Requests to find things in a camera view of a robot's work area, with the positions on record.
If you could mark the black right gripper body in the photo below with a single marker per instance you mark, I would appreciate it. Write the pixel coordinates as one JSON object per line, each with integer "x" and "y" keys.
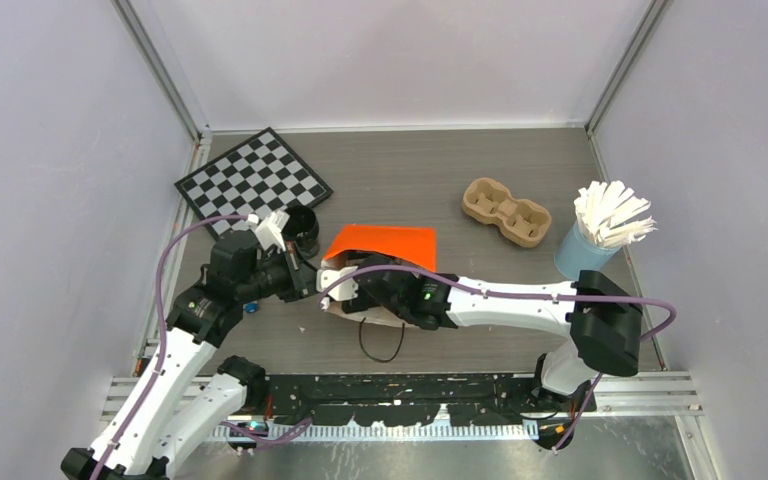
{"x": 366, "y": 299}

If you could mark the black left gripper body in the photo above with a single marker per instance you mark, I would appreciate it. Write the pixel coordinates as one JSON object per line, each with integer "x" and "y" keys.
{"x": 270, "y": 278}

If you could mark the orange paper bag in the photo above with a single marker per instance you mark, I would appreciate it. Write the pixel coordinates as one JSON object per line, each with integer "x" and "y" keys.
{"x": 367, "y": 246}

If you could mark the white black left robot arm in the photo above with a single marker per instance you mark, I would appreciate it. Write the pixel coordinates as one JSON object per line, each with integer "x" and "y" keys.
{"x": 152, "y": 434}

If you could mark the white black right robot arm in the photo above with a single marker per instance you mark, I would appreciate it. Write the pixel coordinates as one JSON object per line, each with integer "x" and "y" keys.
{"x": 601, "y": 329}

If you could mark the black cup stack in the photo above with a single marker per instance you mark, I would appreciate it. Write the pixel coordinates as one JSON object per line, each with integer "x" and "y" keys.
{"x": 302, "y": 229}

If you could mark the blue red toy car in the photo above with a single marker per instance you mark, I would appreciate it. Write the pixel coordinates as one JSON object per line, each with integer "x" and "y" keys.
{"x": 251, "y": 307}

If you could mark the black white chessboard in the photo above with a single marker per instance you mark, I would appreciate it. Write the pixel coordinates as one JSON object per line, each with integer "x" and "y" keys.
{"x": 257, "y": 176}

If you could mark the cardboard cup carrier tray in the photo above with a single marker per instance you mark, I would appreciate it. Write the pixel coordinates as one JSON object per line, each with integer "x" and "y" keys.
{"x": 519, "y": 220}

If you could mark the blue cup holder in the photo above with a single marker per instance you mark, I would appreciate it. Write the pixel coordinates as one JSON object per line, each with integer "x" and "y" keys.
{"x": 577, "y": 253}

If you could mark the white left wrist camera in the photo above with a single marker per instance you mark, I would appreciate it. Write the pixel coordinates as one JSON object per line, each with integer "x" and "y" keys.
{"x": 269, "y": 229}

